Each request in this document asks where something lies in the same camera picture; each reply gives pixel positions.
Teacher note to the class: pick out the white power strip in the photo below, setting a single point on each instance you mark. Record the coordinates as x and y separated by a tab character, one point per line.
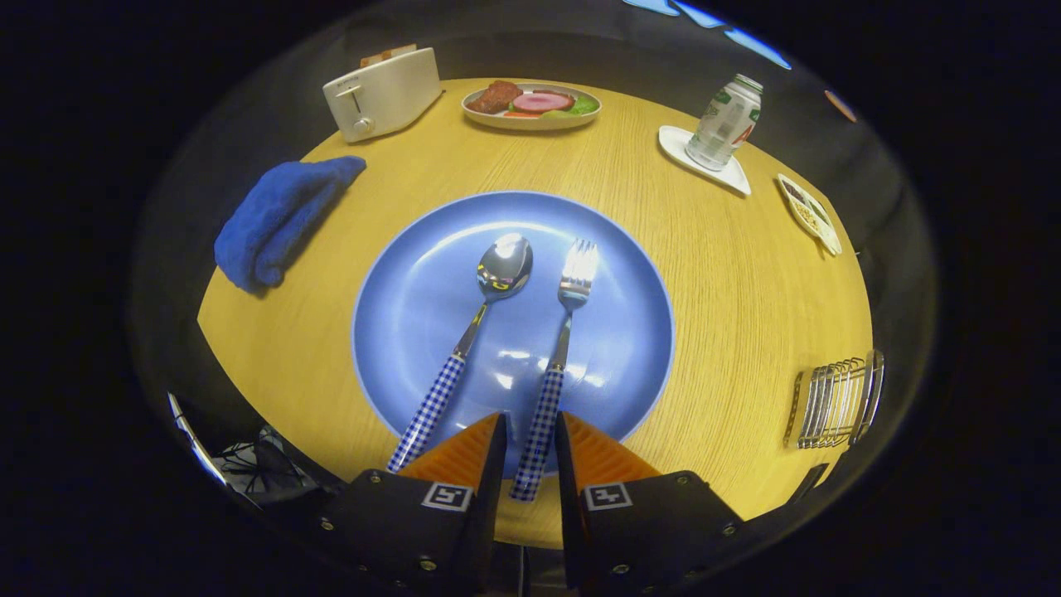
197	444

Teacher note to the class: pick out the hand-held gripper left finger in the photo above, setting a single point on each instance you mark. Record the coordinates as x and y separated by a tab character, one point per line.
489	497

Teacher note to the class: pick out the toast slice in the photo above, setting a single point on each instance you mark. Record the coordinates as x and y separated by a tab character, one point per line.
388	55

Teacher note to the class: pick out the beige oval food plate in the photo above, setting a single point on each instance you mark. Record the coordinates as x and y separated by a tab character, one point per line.
497	121

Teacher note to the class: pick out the orange carrot slice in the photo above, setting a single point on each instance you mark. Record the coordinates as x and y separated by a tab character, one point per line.
520	114

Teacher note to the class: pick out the brown meat piece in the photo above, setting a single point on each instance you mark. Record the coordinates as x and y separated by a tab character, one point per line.
496	97

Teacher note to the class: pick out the white square coaster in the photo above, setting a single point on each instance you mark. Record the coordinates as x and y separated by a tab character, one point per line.
729	176

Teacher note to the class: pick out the white drink bottle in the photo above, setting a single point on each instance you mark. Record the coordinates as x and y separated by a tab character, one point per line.
725	120

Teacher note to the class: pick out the blue folded towel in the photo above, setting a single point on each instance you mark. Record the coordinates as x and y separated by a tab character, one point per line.
282	211

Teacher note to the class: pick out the white divided tray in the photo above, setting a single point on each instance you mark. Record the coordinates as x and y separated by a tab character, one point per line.
808	211

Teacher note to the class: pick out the blue round plate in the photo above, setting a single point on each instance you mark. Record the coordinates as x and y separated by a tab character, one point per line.
414	315

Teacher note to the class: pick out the white toaster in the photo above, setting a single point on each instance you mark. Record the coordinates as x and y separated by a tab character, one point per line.
390	95

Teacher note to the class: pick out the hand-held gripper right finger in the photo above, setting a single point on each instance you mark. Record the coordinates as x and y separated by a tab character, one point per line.
572	506

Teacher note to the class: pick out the pink ham slice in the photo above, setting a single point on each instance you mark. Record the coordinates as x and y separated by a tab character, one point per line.
542	102

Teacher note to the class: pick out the green lettuce leaf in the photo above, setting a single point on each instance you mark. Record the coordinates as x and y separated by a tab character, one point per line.
585	105

